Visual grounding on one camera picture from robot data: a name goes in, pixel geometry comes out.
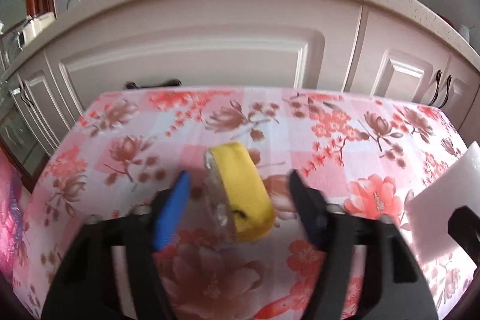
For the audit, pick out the trash bin with pink bag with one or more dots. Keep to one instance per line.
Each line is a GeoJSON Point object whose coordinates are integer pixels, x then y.
{"type": "Point", "coordinates": [9, 222]}

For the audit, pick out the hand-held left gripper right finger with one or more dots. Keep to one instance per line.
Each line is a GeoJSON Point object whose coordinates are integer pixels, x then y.
{"type": "Point", "coordinates": [311, 215]}

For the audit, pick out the white kitchen counter cabinets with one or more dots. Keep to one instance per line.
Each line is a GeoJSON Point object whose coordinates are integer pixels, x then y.
{"type": "Point", "coordinates": [187, 54]}

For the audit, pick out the pink floral tablecloth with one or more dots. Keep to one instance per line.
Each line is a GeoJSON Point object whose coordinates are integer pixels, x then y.
{"type": "Point", "coordinates": [150, 140]}

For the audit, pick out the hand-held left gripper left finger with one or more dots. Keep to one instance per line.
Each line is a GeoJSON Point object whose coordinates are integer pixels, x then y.
{"type": "Point", "coordinates": [170, 215]}

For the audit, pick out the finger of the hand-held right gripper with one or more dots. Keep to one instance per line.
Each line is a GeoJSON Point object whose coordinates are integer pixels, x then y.
{"type": "Point", "coordinates": [467, 230]}

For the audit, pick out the white foam sheet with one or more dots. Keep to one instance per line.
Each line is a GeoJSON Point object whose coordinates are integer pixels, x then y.
{"type": "Point", "coordinates": [431, 215]}

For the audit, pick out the white rice cooker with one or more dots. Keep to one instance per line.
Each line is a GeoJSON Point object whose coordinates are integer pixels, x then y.
{"type": "Point", "coordinates": [32, 33]}

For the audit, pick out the yellow pomelo peel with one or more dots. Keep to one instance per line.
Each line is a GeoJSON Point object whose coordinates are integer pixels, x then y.
{"type": "Point", "coordinates": [243, 185]}

